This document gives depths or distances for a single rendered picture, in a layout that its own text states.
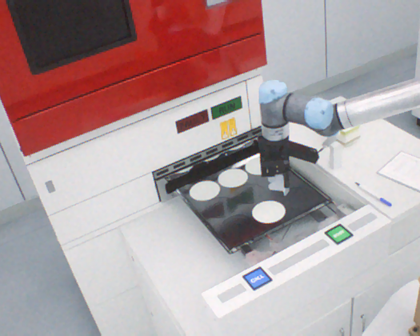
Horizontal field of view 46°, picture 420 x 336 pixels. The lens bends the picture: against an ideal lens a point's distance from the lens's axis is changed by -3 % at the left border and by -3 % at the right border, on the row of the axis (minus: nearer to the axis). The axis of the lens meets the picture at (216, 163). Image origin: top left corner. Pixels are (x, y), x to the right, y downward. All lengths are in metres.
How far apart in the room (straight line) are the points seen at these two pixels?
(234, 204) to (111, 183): 0.40
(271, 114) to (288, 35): 2.41
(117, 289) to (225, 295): 0.73
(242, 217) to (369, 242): 0.39
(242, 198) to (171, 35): 0.55
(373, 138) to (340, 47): 2.36
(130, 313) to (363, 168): 1.04
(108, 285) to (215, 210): 0.53
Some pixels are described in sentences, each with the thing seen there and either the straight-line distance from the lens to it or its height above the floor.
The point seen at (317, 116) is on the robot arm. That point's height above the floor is 1.28.
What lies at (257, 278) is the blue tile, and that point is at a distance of 1.28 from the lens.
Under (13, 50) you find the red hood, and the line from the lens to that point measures 1.35.
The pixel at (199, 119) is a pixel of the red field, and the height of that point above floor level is 1.10.
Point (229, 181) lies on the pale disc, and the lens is 1.69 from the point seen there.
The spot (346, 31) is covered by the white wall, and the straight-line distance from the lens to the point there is 4.05.
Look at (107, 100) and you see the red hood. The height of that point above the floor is 1.30.
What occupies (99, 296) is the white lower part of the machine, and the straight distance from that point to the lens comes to 1.91.
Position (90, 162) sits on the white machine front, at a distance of 1.58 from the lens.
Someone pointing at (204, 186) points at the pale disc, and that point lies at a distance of 1.69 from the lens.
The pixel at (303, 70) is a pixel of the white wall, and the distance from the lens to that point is 3.88.
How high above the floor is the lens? 1.93
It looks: 35 degrees down
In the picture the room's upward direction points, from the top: 9 degrees counter-clockwise
